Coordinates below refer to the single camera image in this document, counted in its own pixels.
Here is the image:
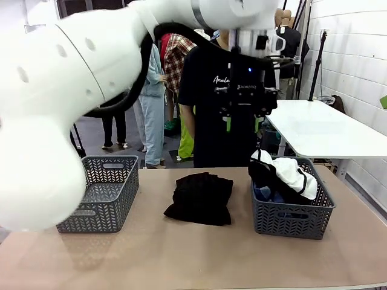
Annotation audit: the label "white background table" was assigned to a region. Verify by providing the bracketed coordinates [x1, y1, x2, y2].
[265, 99, 387, 160]

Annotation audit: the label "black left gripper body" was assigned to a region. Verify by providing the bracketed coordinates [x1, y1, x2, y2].
[223, 57, 268, 108]

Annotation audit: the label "person in black t-shirt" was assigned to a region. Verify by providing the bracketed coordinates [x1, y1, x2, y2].
[178, 30, 279, 169]

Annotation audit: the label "white garment black trim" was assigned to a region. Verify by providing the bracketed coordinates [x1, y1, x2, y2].
[250, 149, 318, 194]

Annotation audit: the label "mannequin in red top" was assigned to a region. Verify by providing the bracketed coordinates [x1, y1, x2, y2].
[160, 33, 170, 58]

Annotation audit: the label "mannequin in plaid hooded shirt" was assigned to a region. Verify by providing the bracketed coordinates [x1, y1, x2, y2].
[161, 33, 197, 121]

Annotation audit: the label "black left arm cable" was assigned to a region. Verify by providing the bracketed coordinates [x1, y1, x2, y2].
[86, 22, 296, 118]

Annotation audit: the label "mannequin in neon green trousers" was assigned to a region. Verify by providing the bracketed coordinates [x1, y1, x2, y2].
[177, 105, 196, 161]

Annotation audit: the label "dark brown bag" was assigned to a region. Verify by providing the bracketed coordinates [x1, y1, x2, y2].
[331, 95, 346, 114]

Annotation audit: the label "blue denim jeans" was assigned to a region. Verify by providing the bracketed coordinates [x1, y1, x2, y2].
[253, 182, 308, 220]

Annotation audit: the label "grey plastic woven basket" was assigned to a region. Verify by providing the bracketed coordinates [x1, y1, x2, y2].
[56, 155, 140, 234]
[248, 156, 336, 240]

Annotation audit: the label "black stool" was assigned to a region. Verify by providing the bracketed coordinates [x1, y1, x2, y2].
[260, 128, 288, 156]

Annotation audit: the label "person right forearm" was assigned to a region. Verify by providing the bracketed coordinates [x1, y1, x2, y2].
[180, 105, 196, 137]

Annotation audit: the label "black camera tripod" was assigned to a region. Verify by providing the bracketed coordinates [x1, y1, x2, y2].
[71, 123, 85, 158]

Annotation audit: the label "mannequin in black shirt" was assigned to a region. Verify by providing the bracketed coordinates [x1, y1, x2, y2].
[275, 8, 310, 100]

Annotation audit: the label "mannequin in blue fleece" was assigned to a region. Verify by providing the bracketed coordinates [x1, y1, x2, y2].
[132, 42, 166, 170]

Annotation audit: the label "thin black light stand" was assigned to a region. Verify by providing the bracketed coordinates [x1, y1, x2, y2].
[307, 29, 330, 102]

